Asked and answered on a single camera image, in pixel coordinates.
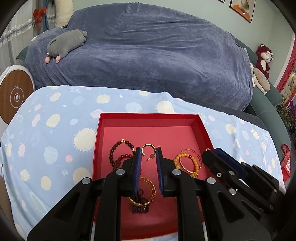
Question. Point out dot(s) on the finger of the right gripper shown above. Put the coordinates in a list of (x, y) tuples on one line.
[(230, 161), (216, 161)]

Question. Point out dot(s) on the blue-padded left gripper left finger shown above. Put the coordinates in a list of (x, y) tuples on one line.
[(137, 161)]

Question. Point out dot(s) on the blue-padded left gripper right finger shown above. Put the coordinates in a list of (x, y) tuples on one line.
[(160, 168)]

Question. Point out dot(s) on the gold hoop earring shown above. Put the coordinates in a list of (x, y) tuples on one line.
[(148, 151)]

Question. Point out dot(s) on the thin red gold bangle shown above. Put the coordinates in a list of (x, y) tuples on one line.
[(194, 157)]

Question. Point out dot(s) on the purple garnet bead strand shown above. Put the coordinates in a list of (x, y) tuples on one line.
[(140, 199)]

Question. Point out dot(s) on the red cardboard tray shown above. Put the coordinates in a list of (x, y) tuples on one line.
[(174, 133)]

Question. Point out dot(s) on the red gift bag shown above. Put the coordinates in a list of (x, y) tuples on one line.
[(285, 162)]

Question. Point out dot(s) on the beige plush toy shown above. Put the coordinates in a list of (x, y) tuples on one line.
[(259, 80)]

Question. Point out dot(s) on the light blue patterned sheet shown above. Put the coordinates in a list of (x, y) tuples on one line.
[(49, 145)]

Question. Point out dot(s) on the dark blue blanket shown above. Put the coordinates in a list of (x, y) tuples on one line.
[(144, 47)]

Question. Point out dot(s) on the red monkey plush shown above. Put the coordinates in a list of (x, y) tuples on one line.
[(265, 56)]

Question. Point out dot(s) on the grey plush mouse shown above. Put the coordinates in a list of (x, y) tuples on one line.
[(60, 46)]

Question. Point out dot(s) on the white round wooden-faced device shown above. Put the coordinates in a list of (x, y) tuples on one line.
[(17, 85)]

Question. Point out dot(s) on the white cow plush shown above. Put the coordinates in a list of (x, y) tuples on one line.
[(64, 11)]

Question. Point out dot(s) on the white sheer curtain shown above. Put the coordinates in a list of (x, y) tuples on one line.
[(21, 30)]

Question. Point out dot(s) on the red ribbon bow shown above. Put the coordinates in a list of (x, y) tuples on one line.
[(38, 15)]

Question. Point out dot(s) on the green sofa bed frame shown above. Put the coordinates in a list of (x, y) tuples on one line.
[(263, 106)]

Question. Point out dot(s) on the framed orange wall picture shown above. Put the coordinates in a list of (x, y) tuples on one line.
[(245, 8)]

